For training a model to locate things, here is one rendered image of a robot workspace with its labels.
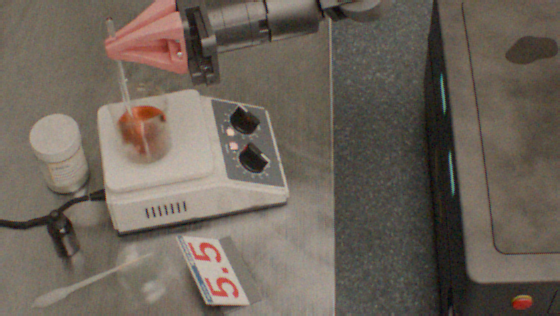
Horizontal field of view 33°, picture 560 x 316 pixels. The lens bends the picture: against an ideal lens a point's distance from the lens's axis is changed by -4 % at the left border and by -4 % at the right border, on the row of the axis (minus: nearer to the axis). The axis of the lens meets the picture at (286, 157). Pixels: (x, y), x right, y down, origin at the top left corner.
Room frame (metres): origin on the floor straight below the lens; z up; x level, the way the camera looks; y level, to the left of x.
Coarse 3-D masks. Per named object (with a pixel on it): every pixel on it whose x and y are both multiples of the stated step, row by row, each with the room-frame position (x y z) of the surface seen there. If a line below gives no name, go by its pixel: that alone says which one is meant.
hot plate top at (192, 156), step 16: (176, 96) 0.73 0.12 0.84; (192, 96) 0.72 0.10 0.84; (176, 112) 0.70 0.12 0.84; (192, 112) 0.70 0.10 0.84; (112, 128) 0.68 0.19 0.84; (176, 128) 0.68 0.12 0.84; (192, 128) 0.68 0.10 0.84; (112, 144) 0.66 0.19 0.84; (176, 144) 0.66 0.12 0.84; (192, 144) 0.66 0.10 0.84; (208, 144) 0.65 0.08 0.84; (112, 160) 0.64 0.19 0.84; (176, 160) 0.63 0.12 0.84; (192, 160) 0.63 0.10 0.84; (208, 160) 0.63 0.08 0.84; (112, 176) 0.62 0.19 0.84; (128, 176) 0.62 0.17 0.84; (144, 176) 0.62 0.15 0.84; (160, 176) 0.61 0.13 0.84; (176, 176) 0.61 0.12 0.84; (192, 176) 0.62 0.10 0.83
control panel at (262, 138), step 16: (224, 112) 0.72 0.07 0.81; (256, 112) 0.74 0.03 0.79; (224, 128) 0.70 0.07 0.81; (256, 128) 0.71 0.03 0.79; (224, 144) 0.67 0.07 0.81; (240, 144) 0.68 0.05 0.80; (256, 144) 0.69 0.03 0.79; (272, 144) 0.70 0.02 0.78; (224, 160) 0.65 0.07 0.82; (272, 160) 0.67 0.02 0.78; (240, 176) 0.63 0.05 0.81; (256, 176) 0.64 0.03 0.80; (272, 176) 0.65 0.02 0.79
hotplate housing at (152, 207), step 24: (216, 144) 0.67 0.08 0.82; (216, 168) 0.64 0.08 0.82; (96, 192) 0.63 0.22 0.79; (120, 192) 0.61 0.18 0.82; (144, 192) 0.61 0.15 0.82; (168, 192) 0.61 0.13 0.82; (192, 192) 0.61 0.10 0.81; (216, 192) 0.61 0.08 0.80; (240, 192) 0.62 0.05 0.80; (264, 192) 0.62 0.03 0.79; (288, 192) 0.63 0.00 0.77; (120, 216) 0.59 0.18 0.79; (144, 216) 0.60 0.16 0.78; (168, 216) 0.60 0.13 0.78; (192, 216) 0.61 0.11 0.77; (216, 216) 0.62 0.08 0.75
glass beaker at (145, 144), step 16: (128, 80) 0.68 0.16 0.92; (144, 80) 0.68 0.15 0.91; (112, 96) 0.66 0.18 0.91; (144, 96) 0.68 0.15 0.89; (160, 96) 0.67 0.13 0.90; (112, 112) 0.65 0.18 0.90; (128, 128) 0.63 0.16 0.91; (144, 128) 0.63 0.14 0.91; (160, 128) 0.63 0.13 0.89; (128, 144) 0.63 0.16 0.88; (144, 144) 0.62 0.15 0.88; (160, 144) 0.63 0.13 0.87; (128, 160) 0.63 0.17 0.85; (144, 160) 0.62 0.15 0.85; (160, 160) 0.63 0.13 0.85
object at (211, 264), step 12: (192, 240) 0.57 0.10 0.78; (204, 240) 0.58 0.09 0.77; (192, 252) 0.55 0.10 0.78; (204, 252) 0.56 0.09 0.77; (216, 252) 0.56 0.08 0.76; (204, 264) 0.54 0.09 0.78; (216, 264) 0.55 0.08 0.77; (204, 276) 0.52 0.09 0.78; (216, 276) 0.53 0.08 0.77; (228, 276) 0.53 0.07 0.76; (216, 288) 0.51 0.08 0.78; (228, 288) 0.52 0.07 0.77; (216, 300) 0.49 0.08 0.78; (228, 300) 0.50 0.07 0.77; (240, 300) 0.50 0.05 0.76
